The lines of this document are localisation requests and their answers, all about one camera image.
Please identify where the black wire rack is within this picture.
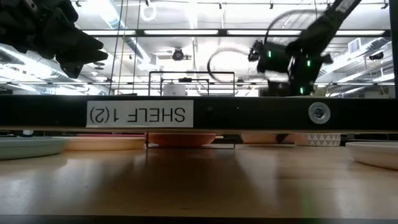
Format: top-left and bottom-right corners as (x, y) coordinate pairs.
(145, 70), (236, 150)

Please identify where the silver bolt with washer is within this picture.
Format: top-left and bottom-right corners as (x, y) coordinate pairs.
(308, 101), (331, 125)

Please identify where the pale green plate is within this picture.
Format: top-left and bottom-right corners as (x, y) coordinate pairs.
(0, 137), (68, 161)

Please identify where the white shelf label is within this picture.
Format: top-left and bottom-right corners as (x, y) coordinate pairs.
(85, 100), (195, 129)

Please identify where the black round mounted camera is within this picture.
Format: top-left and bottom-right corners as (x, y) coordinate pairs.
(171, 47), (185, 62)

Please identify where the black shelf post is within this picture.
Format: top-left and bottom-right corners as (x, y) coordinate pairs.
(389, 0), (398, 99)

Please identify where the peach plate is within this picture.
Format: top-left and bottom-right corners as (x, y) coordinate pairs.
(63, 136), (147, 152)

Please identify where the black overhead frame bar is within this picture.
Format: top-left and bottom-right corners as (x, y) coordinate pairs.
(81, 29), (392, 37)

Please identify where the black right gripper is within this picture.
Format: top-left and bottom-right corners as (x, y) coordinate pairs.
(256, 41), (334, 145)

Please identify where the white plate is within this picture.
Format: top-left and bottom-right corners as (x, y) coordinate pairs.
(345, 141), (398, 171)

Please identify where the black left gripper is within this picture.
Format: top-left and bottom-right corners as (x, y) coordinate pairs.
(0, 0), (109, 80)

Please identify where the green plant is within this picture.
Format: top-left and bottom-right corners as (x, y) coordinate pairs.
(313, 84), (331, 97)

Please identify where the orange bowl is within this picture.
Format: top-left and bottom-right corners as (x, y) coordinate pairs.
(145, 133), (218, 148)

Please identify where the white triangle-patterned bowl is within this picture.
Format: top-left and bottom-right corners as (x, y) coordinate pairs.
(294, 133), (342, 147)

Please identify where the black shelf rail with label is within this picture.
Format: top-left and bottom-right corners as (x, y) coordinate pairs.
(0, 94), (398, 133)

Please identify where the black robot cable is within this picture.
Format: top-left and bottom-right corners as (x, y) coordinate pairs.
(206, 46), (259, 84)
(263, 8), (326, 45)

